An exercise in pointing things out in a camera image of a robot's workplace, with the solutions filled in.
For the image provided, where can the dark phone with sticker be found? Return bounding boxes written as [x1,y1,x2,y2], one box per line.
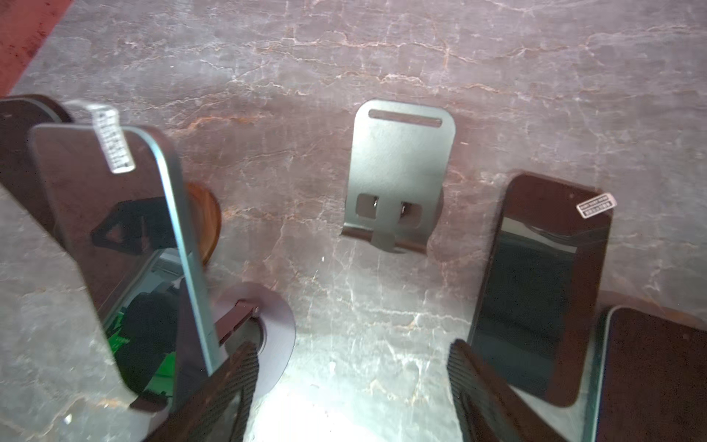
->
[469,173,616,407]

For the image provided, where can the black phone on wooden stand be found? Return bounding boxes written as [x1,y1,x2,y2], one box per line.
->
[1,94,73,244]

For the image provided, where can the green-edged black phone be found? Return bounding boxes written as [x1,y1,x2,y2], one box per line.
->
[582,306,706,441]

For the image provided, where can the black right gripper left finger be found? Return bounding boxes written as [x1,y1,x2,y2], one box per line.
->
[145,342,259,441]

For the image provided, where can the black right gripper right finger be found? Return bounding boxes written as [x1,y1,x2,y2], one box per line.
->
[447,339,564,441]

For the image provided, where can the silver-edged phone with sticker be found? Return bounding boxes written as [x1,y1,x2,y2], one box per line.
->
[29,105,218,410]

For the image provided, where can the grey metal phone stand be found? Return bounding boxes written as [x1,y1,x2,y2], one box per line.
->
[342,99,456,254]

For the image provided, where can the wooden round base stand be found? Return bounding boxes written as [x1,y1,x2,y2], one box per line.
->
[186,182,222,266]

